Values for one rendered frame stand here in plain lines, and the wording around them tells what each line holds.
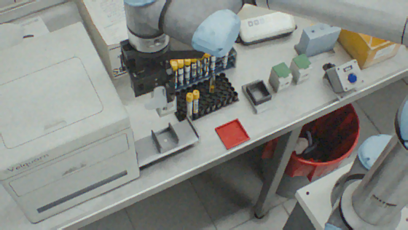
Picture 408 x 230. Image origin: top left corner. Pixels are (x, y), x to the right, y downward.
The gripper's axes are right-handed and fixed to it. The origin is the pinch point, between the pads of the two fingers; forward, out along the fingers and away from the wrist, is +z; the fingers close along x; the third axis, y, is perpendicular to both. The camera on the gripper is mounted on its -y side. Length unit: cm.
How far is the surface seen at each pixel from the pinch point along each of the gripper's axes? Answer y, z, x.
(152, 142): 3.2, 20.7, -1.0
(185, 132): -5.3, 20.7, -0.2
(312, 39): -47, 15, -9
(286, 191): -51, 104, 2
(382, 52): -66, 19, 1
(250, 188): -41, 112, -9
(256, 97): -27.4, 23.1, -2.9
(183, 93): -10.3, 22.8, -12.1
